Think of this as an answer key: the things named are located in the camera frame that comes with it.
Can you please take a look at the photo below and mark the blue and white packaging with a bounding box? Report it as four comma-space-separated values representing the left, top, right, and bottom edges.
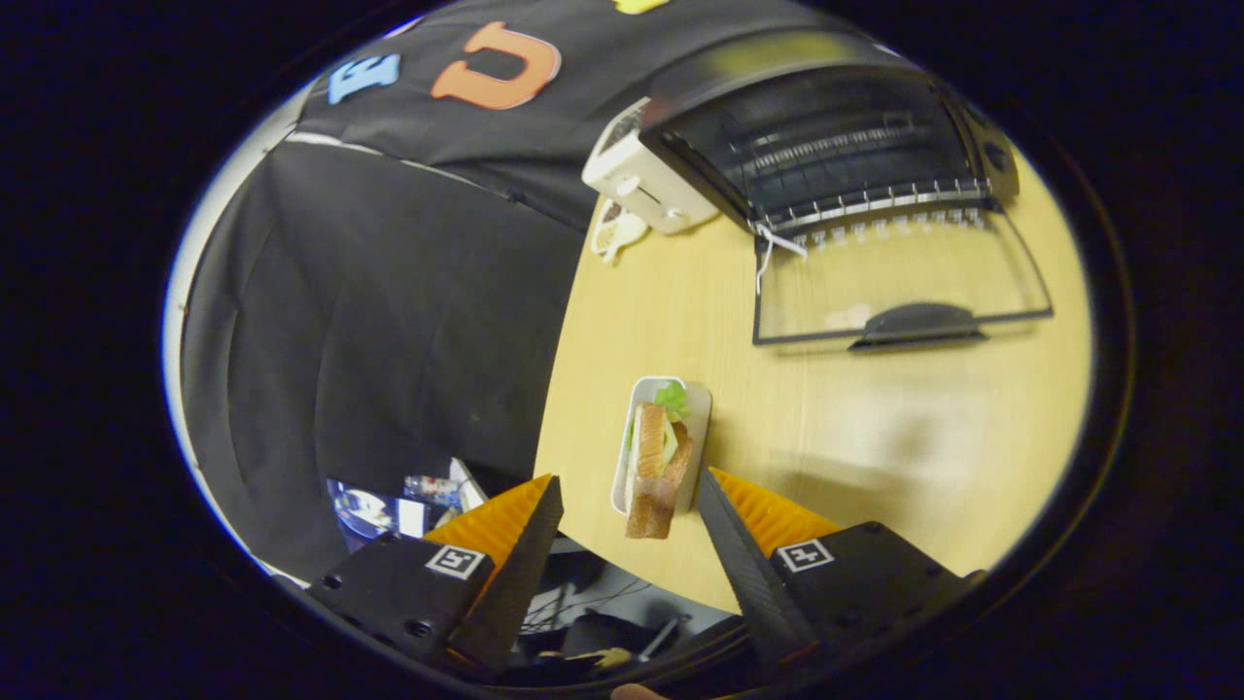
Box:
328, 476, 429, 542

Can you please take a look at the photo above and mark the small white dish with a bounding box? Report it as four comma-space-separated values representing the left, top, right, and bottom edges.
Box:
590, 197, 650, 263

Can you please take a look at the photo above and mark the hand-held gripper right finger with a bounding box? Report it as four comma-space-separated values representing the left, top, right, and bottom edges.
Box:
696, 467, 987, 672

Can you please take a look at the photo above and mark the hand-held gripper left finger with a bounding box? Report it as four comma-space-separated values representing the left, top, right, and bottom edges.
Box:
306, 473, 565, 682

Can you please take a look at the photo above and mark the white pop-up toaster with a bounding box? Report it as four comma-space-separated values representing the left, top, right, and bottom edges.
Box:
581, 97, 720, 236

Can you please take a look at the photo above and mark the clear plastic bottle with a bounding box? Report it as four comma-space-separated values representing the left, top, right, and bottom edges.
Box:
403, 473, 464, 508

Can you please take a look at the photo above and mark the black toaster oven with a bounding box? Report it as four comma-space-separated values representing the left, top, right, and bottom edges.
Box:
637, 29, 1055, 353

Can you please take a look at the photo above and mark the white rectangular tray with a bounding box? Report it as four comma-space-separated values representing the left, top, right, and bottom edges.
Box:
610, 376, 713, 516

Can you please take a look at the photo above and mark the toast sandwich with lettuce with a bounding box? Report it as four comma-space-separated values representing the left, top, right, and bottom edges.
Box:
625, 381, 695, 541

